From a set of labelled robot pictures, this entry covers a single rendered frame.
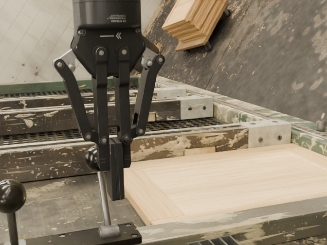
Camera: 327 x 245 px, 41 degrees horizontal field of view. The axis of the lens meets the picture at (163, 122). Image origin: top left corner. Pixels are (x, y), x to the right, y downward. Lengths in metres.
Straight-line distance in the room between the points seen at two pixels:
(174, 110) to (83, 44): 1.06
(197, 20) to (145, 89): 3.71
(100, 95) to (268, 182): 0.49
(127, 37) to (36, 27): 5.78
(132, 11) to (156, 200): 0.41
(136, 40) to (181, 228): 0.28
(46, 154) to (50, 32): 5.36
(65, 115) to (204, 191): 0.72
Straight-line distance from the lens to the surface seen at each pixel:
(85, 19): 0.48
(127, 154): 0.53
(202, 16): 4.25
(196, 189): 0.86
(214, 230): 0.64
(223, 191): 0.85
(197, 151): 1.07
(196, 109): 1.57
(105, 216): 0.62
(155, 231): 0.64
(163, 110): 1.52
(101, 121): 0.51
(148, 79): 0.51
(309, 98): 2.80
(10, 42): 6.20
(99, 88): 0.50
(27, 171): 0.99
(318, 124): 1.19
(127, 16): 0.48
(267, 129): 1.15
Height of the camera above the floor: 1.62
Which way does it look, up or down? 22 degrees down
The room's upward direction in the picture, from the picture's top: 57 degrees counter-clockwise
